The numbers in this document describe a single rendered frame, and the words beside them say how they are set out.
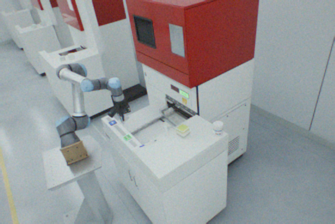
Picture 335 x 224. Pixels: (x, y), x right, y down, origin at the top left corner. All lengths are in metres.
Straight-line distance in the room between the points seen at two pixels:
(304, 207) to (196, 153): 1.38
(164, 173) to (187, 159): 0.19
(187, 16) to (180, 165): 0.96
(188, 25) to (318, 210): 2.02
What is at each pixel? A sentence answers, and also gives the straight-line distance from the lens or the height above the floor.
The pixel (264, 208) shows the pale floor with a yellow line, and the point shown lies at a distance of 2.68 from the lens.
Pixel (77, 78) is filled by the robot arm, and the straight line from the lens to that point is 1.80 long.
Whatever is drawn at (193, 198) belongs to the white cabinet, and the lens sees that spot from 2.03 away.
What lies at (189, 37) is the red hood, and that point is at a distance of 1.77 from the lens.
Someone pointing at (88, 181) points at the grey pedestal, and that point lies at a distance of 2.28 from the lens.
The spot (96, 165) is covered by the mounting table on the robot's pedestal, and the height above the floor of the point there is 0.82.
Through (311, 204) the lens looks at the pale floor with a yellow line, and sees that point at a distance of 2.83.
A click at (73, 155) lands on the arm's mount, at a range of 2.10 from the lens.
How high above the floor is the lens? 2.19
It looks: 35 degrees down
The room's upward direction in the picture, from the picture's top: 8 degrees counter-clockwise
